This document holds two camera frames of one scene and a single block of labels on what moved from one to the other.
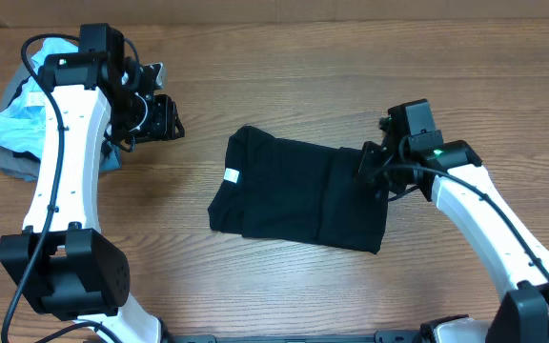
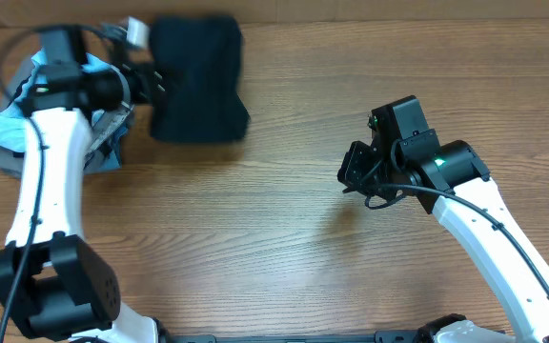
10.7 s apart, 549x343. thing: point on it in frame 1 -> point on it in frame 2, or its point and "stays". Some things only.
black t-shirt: x=273 y=188 -> x=199 y=59
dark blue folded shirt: x=111 y=156 stays
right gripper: x=369 y=151 stays
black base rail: x=380 y=336 stays
